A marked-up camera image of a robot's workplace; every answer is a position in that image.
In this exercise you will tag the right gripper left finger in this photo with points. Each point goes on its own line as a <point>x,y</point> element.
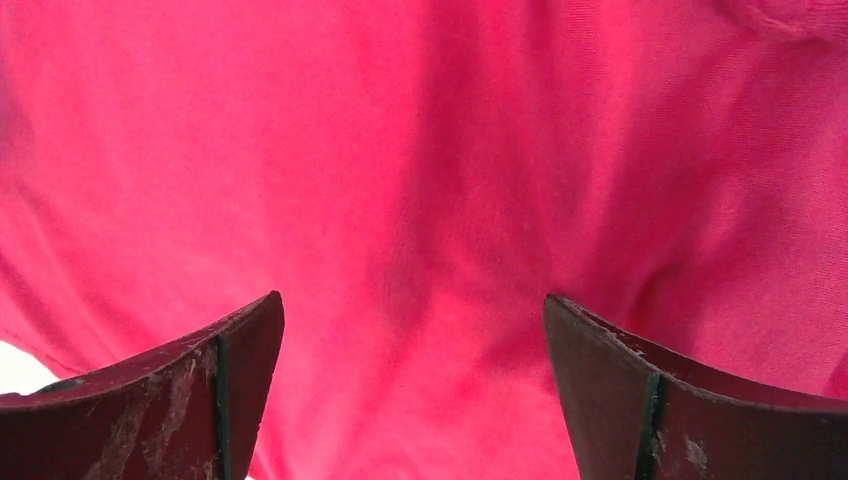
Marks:
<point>187,409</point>

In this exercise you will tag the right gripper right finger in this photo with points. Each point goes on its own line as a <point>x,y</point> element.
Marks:
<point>637,410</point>

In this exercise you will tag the magenta t shirt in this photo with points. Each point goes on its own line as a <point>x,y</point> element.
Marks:
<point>414,177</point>

